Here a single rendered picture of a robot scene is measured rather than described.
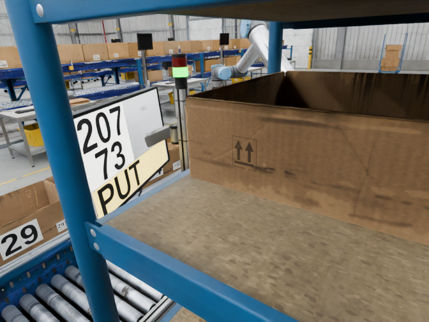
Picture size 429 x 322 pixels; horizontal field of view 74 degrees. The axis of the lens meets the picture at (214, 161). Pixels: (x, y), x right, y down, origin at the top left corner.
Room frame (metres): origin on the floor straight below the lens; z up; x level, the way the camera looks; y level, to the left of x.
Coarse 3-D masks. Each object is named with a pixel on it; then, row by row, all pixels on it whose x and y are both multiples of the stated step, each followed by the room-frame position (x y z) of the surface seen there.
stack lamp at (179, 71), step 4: (172, 60) 0.99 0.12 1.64; (176, 60) 0.98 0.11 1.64; (180, 60) 0.98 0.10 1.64; (184, 60) 0.99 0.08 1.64; (172, 64) 0.99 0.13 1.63; (176, 64) 0.98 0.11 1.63; (180, 64) 0.98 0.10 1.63; (184, 64) 0.99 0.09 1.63; (172, 68) 1.00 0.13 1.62; (176, 68) 0.98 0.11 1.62; (180, 68) 0.98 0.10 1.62; (184, 68) 0.99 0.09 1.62; (176, 72) 0.98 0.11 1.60; (180, 72) 0.98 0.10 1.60; (184, 72) 0.99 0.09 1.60; (176, 76) 0.98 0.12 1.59; (180, 76) 0.98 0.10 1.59; (184, 76) 0.99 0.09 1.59
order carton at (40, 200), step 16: (16, 192) 1.26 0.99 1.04; (32, 192) 1.31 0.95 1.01; (48, 192) 1.36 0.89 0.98; (0, 208) 1.19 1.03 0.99; (16, 208) 1.24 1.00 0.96; (32, 208) 1.30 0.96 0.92; (48, 208) 1.10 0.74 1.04; (0, 224) 1.18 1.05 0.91; (16, 224) 0.99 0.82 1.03; (48, 224) 1.09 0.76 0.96; (48, 240) 1.07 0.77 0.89; (0, 256) 0.93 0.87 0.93; (16, 256) 0.96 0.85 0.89
